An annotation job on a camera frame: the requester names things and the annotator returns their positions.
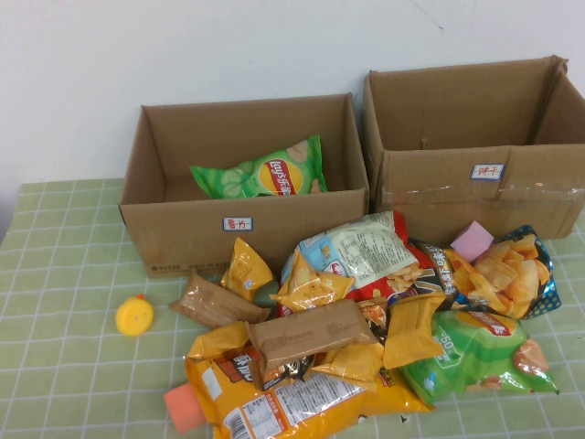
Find green cucumber chips bag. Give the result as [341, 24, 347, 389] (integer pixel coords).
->
[189, 134, 329, 200]

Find plain yellow snack packet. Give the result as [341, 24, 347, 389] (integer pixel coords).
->
[220, 237, 275, 303]
[382, 292, 448, 370]
[306, 340, 385, 390]

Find black orange snack packet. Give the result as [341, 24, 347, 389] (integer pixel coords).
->
[269, 354, 316, 383]
[358, 296, 390, 342]

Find yellow packet with chips picture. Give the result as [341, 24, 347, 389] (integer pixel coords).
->
[270, 249, 356, 313]

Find red and white chips bag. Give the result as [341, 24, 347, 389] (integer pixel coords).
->
[281, 209, 429, 316]

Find cardboard box with printed code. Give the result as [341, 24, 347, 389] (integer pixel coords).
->
[118, 93, 370, 279]

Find small brown biscuit pack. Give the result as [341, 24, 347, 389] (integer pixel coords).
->
[168, 268, 272, 329]

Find large brown biscuit pack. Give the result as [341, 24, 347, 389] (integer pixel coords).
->
[246, 299, 379, 372]

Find cardboard box with clear tape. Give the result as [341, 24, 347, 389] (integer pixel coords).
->
[363, 55, 585, 246]

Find pink foam block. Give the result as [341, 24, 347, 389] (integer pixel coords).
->
[450, 219, 495, 264]

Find yellow duck toy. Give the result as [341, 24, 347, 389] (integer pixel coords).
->
[114, 294, 155, 338]

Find large yellow chips bag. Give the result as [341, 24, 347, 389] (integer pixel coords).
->
[185, 319, 435, 439]

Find black and blue chips bag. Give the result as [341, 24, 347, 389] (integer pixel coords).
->
[409, 223, 562, 320]

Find orange foam block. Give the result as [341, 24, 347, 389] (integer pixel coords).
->
[163, 382, 207, 434]

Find green checked tablecloth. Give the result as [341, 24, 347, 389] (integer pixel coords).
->
[0, 177, 585, 439]

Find green chips bag with onions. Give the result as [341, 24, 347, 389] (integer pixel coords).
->
[397, 308, 561, 406]

